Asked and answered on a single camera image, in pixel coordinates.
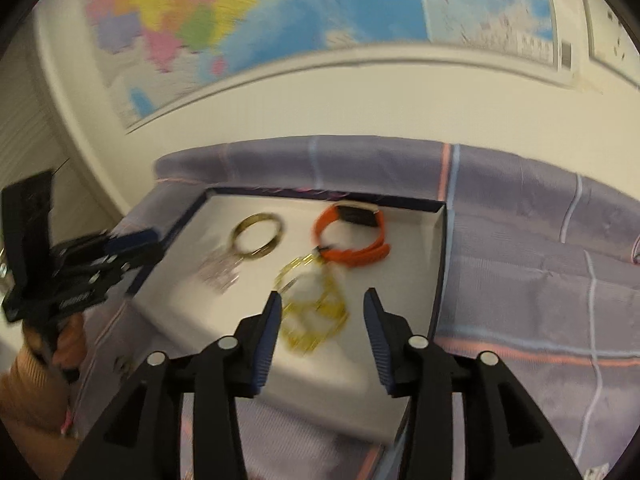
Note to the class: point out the green stone bangle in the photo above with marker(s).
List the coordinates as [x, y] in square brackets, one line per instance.
[256, 217]

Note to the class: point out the orange smart watch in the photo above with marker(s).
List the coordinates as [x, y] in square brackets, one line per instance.
[350, 256]

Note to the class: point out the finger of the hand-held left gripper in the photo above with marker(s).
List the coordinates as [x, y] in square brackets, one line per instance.
[132, 242]
[117, 277]

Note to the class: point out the white wall socket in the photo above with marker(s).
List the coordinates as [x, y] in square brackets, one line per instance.
[607, 25]

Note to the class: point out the colourful wall map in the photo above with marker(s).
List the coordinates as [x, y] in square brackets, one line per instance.
[350, 0]

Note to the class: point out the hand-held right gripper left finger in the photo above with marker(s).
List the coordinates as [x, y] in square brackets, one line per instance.
[270, 332]

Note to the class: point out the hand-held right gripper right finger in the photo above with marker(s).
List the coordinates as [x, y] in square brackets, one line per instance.
[375, 332]

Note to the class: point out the dark blue cardboard box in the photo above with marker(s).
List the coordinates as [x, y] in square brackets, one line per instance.
[210, 320]

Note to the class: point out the purple plaid blanket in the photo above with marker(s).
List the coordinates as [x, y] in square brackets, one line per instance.
[525, 270]

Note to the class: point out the person's left hand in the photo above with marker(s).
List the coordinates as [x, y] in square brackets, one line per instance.
[70, 345]

